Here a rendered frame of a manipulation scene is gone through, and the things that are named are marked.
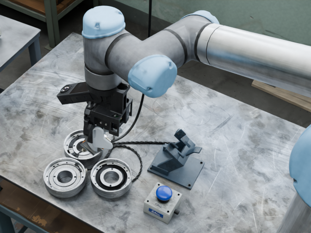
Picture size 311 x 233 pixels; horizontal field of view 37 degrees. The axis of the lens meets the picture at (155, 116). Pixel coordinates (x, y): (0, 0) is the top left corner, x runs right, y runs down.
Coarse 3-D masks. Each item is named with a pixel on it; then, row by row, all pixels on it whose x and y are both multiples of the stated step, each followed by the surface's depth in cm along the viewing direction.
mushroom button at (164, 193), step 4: (160, 188) 111; (164, 188) 111; (168, 188) 111; (156, 192) 110; (160, 192) 110; (164, 192) 110; (168, 192) 110; (172, 192) 111; (160, 196) 109; (164, 196) 109; (168, 196) 109; (164, 200) 109
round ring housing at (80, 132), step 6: (72, 132) 125; (78, 132) 126; (66, 138) 123; (72, 138) 125; (84, 138) 125; (66, 144) 124; (78, 144) 125; (66, 150) 121; (66, 156) 122; (72, 156) 120; (96, 156) 121; (84, 162) 120; (90, 162) 121
